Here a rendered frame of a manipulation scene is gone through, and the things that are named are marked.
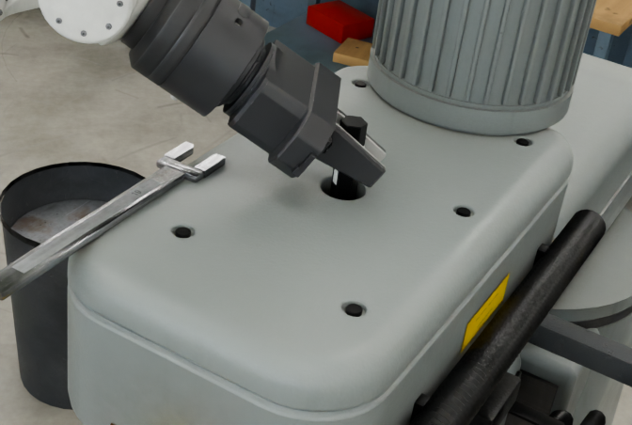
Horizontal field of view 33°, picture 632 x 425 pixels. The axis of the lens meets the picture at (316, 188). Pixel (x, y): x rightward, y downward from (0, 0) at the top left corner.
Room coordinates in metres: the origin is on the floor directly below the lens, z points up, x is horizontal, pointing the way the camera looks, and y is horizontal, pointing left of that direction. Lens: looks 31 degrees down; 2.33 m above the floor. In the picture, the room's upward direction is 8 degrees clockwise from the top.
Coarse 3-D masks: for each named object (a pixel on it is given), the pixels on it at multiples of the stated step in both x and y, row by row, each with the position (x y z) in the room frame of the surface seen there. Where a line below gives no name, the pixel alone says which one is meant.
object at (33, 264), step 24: (192, 144) 0.77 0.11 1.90; (168, 168) 0.73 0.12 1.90; (192, 168) 0.73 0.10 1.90; (216, 168) 0.75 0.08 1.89; (144, 192) 0.69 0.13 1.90; (96, 216) 0.65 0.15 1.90; (120, 216) 0.65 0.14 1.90; (48, 240) 0.61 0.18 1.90; (72, 240) 0.61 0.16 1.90; (24, 264) 0.58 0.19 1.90; (48, 264) 0.58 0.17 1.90; (0, 288) 0.55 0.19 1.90
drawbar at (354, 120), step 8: (344, 120) 0.75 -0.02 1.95; (352, 120) 0.75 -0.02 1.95; (360, 120) 0.75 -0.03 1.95; (344, 128) 0.74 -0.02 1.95; (352, 128) 0.74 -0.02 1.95; (360, 128) 0.74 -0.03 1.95; (360, 136) 0.74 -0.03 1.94; (344, 176) 0.74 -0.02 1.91; (344, 184) 0.74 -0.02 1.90; (352, 184) 0.74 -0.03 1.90; (336, 192) 0.74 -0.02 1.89; (344, 192) 0.74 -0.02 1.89; (352, 192) 0.74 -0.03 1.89
